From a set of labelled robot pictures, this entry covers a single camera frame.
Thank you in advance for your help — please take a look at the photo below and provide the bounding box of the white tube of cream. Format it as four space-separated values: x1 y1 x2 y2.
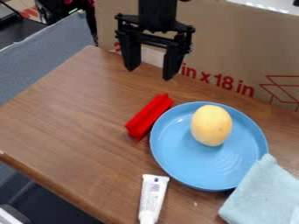
138 174 170 224

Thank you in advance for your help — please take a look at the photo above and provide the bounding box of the blue plate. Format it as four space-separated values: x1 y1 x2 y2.
150 101 269 192

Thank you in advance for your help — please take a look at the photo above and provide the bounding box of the red rectangular block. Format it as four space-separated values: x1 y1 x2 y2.
126 93 174 140

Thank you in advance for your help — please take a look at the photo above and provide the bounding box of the cardboard box wall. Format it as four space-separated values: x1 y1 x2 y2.
95 0 299 112

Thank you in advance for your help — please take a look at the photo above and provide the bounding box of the light blue towel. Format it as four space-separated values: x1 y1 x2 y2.
219 154 299 224

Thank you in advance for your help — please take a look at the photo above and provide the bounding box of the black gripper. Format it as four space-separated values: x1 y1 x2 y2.
115 0 195 81

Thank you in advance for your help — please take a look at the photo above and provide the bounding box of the yellow lemon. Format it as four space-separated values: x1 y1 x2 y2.
191 105 233 146

